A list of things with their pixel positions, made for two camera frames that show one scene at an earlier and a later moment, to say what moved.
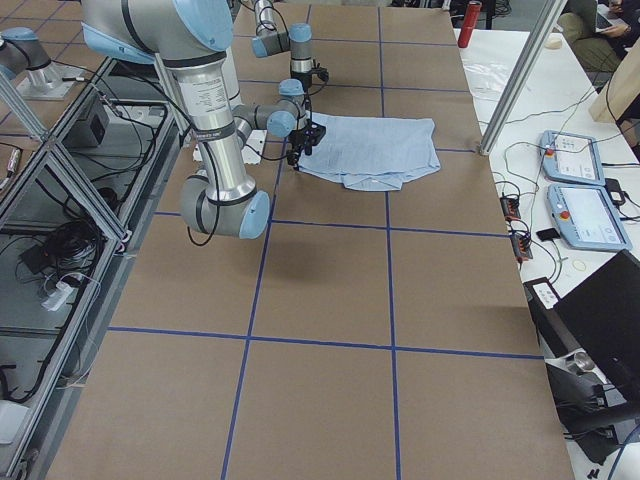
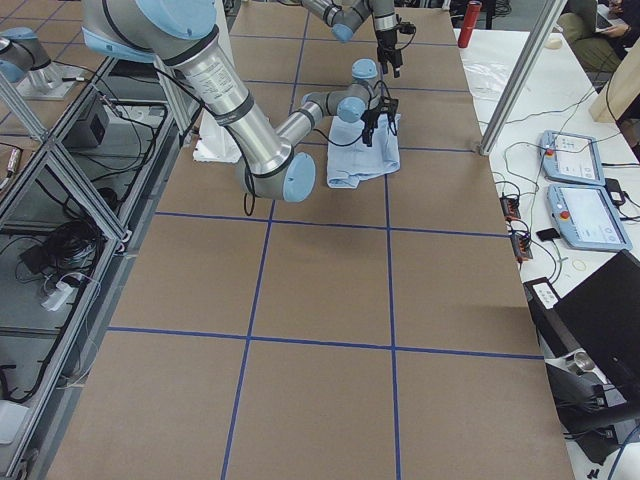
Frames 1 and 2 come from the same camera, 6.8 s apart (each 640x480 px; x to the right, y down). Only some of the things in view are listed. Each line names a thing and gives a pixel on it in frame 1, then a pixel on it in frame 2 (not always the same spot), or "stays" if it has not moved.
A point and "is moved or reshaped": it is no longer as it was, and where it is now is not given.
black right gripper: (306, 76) -> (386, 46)
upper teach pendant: (571, 158) stays
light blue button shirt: (372, 152) is moved or reshaped
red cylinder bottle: (469, 24) stays
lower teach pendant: (586, 218) stays
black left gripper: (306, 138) -> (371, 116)
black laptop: (603, 315) stays
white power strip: (60, 293) stays
